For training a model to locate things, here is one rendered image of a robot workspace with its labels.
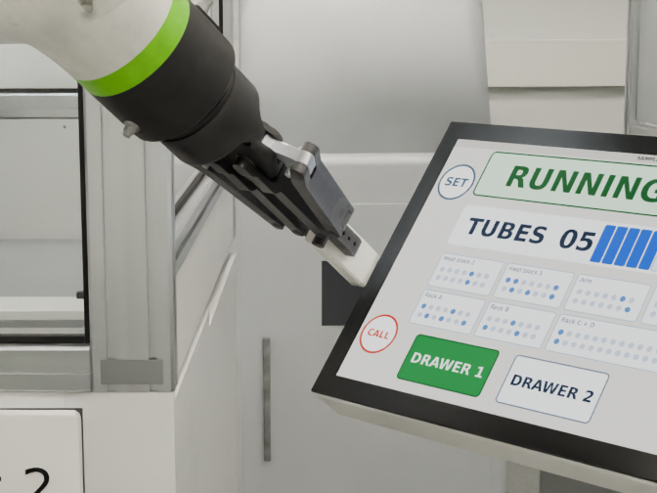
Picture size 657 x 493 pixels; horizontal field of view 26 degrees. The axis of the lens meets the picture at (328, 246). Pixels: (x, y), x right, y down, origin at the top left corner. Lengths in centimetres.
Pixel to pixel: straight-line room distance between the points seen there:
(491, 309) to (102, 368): 38
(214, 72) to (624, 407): 42
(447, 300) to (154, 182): 30
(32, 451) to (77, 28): 60
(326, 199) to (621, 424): 30
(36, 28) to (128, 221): 48
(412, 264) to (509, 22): 338
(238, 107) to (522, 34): 374
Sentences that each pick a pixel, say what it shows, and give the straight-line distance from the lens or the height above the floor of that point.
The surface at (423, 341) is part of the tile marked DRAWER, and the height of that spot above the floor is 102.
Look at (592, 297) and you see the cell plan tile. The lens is 121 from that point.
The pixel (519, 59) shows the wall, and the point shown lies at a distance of 464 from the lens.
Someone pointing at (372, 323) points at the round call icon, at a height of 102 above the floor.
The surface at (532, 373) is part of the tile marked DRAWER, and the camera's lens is 120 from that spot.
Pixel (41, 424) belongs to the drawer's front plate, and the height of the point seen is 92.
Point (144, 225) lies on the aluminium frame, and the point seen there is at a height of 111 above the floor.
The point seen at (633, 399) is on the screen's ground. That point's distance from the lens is 114.
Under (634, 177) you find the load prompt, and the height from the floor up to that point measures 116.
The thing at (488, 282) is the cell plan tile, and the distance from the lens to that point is 127.
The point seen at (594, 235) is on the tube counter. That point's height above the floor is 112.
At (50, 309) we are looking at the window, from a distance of 140.
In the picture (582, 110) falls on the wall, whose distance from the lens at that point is 476.
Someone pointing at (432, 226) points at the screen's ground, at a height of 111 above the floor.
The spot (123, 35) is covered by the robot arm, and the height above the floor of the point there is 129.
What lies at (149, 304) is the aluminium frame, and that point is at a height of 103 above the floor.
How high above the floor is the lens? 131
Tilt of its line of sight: 10 degrees down
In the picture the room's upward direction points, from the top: straight up
